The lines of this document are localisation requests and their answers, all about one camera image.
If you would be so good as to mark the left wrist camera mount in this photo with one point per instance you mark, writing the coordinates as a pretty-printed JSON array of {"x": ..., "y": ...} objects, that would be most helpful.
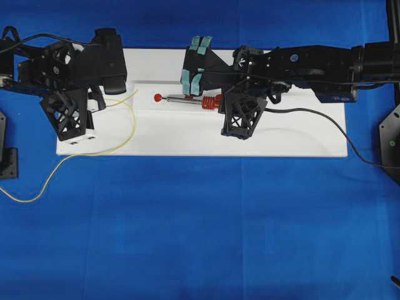
[{"x": 70, "y": 115}]

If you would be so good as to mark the blue table cloth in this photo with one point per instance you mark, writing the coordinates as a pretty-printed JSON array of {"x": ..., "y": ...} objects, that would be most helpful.
[{"x": 201, "y": 227}]

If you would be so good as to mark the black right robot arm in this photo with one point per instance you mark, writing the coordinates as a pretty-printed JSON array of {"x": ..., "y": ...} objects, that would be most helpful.
[{"x": 334, "y": 74}]

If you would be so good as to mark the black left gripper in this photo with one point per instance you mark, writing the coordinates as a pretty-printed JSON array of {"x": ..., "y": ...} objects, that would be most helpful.
[{"x": 69, "y": 64}]

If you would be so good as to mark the white work board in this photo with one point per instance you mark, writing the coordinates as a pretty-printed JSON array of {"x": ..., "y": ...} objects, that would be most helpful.
[{"x": 299, "y": 126}]

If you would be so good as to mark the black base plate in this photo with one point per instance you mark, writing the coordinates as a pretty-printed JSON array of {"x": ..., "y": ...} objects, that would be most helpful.
[
  {"x": 8, "y": 155},
  {"x": 389, "y": 143}
]

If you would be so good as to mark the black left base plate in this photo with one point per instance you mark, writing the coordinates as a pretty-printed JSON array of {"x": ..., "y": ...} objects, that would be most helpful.
[{"x": 8, "y": 155}]

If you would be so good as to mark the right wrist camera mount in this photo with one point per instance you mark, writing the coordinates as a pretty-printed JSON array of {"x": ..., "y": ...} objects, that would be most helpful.
[{"x": 241, "y": 111}]

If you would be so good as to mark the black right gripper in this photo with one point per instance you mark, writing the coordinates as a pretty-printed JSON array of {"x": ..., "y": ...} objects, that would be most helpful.
[{"x": 204, "y": 70}]

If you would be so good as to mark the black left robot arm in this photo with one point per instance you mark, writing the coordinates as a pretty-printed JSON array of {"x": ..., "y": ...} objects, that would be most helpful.
[{"x": 20, "y": 61}]

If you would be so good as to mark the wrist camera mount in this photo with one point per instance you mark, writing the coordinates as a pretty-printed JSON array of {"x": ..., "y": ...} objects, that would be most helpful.
[
  {"x": 241, "y": 111},
  {"x": 70, "y": 115}
]

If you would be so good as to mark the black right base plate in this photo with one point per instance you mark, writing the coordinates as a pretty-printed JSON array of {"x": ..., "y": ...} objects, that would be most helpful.
[{"x": 389, "y": 143}]

